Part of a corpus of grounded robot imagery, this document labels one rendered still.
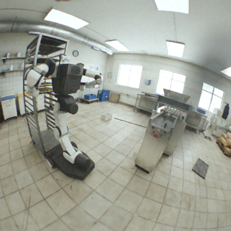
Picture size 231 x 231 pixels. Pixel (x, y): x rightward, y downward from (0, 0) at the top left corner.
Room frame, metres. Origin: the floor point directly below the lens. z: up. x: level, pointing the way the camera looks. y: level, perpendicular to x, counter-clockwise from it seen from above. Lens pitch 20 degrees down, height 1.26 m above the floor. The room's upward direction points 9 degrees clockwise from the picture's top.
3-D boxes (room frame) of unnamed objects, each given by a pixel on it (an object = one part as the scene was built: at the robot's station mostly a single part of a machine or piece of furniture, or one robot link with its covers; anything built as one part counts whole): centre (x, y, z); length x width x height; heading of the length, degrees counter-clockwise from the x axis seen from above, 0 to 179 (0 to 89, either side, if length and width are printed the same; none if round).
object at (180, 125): (2.04, -1.38, 0.42); 1.28 x 0.72 x 0.84; 142
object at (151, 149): (1.26, -0.78, 0.45); 0.70 x 0.34 x 0.90; 142
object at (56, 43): (1.14, 1.23, 1.77); 0.60 x 0.40 x 0.02; 69
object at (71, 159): (0.86, 0.49, 0.28); 0.21 x 0.20 x 0.13; 69
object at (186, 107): (1.66, -1.09, 1.01); 0.72 x 0.33 x 0.34; 52
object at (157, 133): (0.98, -0.55, 0.77); 0.24 x 0.04 x 0.14; 52
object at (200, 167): (0.94, -2.11, 0.02); 0.60 x 0.40 x 0.03; 123
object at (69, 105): (0.88, 0.53, 0.98); 0.28 x 0.13 x 0.18; 69
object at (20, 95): (2.05, 3.09, 0.38); 0.64 x 0.54 x 0.77; 61
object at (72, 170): (0.87, 0.52, 0.19); 0.64 x 0.52 x 0.33; 69
